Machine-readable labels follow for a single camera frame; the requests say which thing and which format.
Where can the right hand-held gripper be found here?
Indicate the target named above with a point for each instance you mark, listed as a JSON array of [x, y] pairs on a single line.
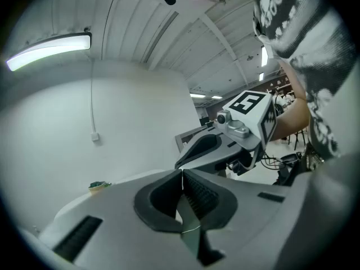
[[253, 117]]

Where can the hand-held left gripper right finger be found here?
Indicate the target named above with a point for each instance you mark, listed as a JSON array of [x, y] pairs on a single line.
[[253, 221]]

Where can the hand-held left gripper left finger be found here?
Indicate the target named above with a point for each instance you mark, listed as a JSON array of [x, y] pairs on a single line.
[[112, 207]]

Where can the person's right forearm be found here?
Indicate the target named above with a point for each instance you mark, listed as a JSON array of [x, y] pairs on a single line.
[[292, 119]]

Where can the green plant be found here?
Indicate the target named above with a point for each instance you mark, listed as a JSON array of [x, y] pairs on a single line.
[[108, 183]]

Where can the round wooden tray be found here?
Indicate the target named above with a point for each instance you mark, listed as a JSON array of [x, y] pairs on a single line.
[[97, 186]]

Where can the ceiling light panel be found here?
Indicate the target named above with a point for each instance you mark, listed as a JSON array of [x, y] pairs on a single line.
[[261, 76], [197, 95], [264, 55]]

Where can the black chair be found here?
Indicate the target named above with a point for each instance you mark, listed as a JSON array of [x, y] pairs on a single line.
[[299, 139]]

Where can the person's black white patterned shirt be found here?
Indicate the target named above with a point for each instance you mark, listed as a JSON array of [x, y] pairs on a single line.
[[315, 52]]

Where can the long ceiling light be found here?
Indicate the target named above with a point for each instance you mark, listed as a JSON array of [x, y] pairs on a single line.
[[47, 51]]

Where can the white wall switch box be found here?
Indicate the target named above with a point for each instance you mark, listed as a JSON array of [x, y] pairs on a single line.
[[95, 138]]

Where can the white wall conduit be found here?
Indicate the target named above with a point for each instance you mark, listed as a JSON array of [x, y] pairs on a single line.
[[92, 100]]

